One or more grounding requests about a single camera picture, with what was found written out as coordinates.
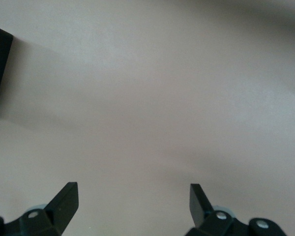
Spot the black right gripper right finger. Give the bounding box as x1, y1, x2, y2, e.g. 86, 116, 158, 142
185, 183, 286, 236

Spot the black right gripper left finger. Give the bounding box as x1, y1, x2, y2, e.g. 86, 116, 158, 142
0, 181, 79, 236

